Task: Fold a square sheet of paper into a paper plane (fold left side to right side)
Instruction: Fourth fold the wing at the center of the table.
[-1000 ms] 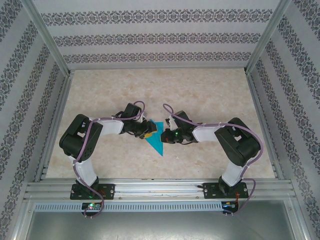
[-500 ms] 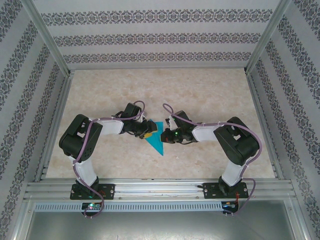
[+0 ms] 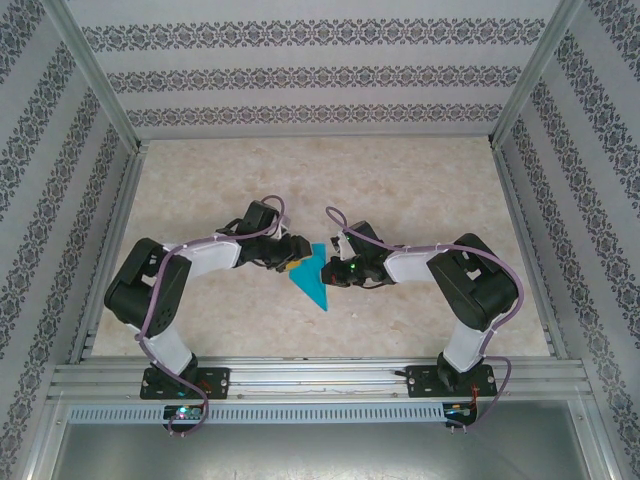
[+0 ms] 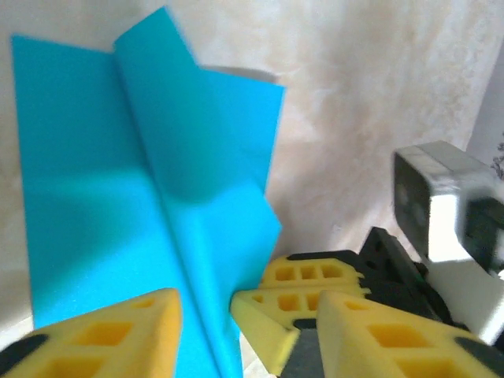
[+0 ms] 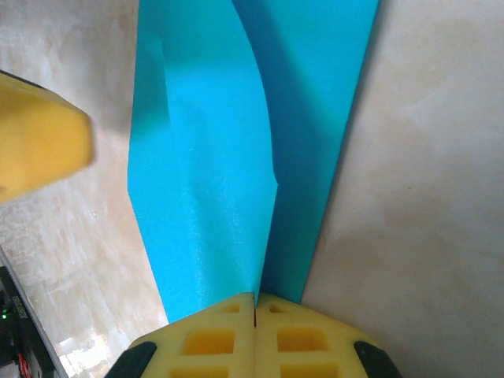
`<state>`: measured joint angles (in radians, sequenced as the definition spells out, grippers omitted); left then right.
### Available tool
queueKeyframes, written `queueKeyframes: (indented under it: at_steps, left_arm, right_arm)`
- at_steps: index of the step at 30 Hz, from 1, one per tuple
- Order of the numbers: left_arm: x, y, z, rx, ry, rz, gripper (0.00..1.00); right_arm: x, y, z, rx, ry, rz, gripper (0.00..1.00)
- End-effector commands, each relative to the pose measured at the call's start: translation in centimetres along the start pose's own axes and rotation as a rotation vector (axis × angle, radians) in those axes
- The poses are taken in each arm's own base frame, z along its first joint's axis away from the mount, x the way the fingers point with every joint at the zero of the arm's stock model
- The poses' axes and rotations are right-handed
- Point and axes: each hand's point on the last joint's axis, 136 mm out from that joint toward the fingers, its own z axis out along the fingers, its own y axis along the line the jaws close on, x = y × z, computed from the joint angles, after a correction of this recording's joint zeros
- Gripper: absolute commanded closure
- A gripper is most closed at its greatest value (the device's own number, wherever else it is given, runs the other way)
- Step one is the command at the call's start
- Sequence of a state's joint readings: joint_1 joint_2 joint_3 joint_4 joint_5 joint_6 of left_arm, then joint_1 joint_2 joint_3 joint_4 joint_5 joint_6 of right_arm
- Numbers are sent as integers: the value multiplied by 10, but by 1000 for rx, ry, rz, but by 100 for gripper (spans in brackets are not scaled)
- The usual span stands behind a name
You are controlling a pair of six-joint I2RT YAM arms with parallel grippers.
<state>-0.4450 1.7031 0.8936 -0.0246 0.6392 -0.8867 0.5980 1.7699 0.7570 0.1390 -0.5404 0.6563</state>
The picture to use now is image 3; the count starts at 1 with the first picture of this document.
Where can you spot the blue paper sheet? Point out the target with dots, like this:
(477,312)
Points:
(315,290)

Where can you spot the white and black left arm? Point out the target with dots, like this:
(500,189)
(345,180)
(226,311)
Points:
(170,350)

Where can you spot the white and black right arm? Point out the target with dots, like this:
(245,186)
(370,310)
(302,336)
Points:
(465,345)

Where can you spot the grey sheet metal panel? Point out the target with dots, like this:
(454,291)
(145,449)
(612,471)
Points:
(320,455)

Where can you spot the long aluminium mounting rail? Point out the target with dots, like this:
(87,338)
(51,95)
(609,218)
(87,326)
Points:
(320,375)

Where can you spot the thin aluminium cross rail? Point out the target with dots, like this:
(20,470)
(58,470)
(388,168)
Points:
(320,136)

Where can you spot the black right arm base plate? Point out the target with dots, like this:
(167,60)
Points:
(420,382)

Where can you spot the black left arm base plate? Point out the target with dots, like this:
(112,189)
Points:
(215,382)

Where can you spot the aluminium table side rail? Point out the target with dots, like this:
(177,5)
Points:
(117,225)
(517,215)

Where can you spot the aluminium frame post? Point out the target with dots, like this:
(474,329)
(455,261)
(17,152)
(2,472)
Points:
(537,65)
(95,65)

